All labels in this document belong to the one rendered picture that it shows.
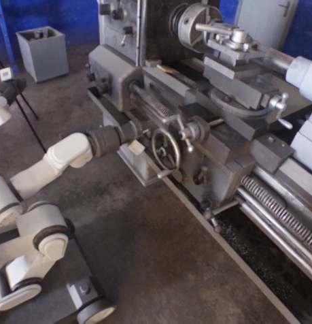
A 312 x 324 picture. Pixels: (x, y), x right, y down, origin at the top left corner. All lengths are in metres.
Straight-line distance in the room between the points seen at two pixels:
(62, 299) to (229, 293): 0.91
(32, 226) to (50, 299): 0.49
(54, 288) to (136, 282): 0.45
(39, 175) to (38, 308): 0.79
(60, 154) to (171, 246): 1.07
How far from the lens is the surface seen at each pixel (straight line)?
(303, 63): 1.04
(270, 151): 0.92
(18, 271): 1.19
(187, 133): 0.85
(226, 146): 0.85
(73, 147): 0.67
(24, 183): 0.67
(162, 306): 1.42
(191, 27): 1.30
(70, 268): 1.31
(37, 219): 0.94
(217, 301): 1.49
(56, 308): 1.29
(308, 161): 0.99
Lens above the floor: 1.38
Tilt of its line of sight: 44 degrees down
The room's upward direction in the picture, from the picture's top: 6 degrees clockwise
